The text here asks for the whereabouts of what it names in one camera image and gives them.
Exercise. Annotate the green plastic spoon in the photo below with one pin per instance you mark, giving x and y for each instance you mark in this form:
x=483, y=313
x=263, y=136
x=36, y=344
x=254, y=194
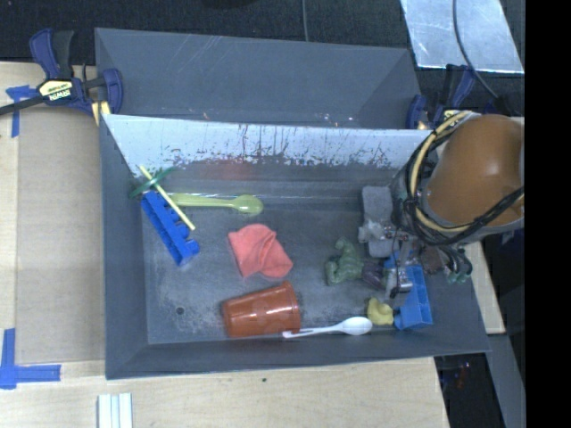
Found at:
x=232, y=203

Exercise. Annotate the green toy figure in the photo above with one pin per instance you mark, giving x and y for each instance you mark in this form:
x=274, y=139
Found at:
x=344, y=263

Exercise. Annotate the long blue toy brick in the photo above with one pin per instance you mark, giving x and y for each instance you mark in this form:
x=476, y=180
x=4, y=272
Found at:
x=171, y=230

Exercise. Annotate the white plastic spoon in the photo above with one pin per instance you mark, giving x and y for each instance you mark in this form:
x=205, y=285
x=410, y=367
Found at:
x=352, y=326

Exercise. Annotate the short blue toy brick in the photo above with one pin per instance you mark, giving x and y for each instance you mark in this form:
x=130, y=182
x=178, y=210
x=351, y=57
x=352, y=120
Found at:
x=417, y=308

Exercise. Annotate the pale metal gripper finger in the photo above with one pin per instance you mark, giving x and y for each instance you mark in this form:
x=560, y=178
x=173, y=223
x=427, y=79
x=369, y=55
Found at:
x=374, y=231
x=399, y=280

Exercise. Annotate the pink cloth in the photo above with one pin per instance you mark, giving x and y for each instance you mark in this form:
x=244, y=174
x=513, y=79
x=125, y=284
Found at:
x=261, y=252

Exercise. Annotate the orange-red plastic cup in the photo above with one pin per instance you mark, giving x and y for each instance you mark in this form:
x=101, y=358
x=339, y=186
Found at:
x=263, y=310

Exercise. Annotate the purple toy figure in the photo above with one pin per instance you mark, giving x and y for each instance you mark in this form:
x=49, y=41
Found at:
x=373, y=274

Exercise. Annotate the grey foam block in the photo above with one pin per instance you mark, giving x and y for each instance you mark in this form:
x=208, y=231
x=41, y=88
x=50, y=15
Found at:
x=377, y=203

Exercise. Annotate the grey metal bin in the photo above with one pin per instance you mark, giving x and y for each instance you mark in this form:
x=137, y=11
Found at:
x=267, y=83

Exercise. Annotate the yellow toy duck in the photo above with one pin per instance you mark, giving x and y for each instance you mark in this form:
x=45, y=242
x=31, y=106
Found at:
x=379, y=312

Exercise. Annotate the yellow stick with green disc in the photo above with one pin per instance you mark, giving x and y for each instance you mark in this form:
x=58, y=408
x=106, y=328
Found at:
x=166, y=196

